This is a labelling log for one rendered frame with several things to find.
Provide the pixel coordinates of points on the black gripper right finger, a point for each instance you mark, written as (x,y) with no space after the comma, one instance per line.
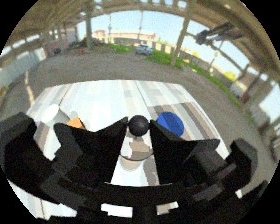
(172,151)

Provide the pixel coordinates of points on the glass french press with black knob plunger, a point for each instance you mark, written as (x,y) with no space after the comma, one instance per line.
(137,146)

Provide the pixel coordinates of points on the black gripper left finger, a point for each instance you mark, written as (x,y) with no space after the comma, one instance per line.
(104,144)

